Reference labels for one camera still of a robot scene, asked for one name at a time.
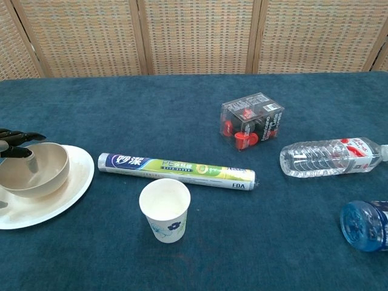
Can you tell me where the white flower-print paper cup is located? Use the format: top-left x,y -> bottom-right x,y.
139,178 -> 192,244

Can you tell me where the dark teal table cloth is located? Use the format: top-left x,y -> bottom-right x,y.
0,70 -> 388,291

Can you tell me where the clear box of coffee capsules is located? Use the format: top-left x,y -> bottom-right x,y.
220,92 -> 286,152

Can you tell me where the clear red-label water bottle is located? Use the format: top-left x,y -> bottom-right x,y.
279,136 -> 388,178

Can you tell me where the blue plastic drink bottle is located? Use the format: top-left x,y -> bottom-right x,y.
339,199 -> 388,253

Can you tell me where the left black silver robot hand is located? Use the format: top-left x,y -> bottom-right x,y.
0,128 -> 47,210

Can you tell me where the white round plate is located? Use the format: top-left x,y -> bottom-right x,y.
0,144 -> 95,230

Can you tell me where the woven bamboo folding screen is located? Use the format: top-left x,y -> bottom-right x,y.
0,0 -> 388,81

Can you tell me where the cling film roll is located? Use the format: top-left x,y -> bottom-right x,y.
97,152 -> 257,192

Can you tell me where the beige bowl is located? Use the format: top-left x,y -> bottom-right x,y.
0,142 -> 71,199

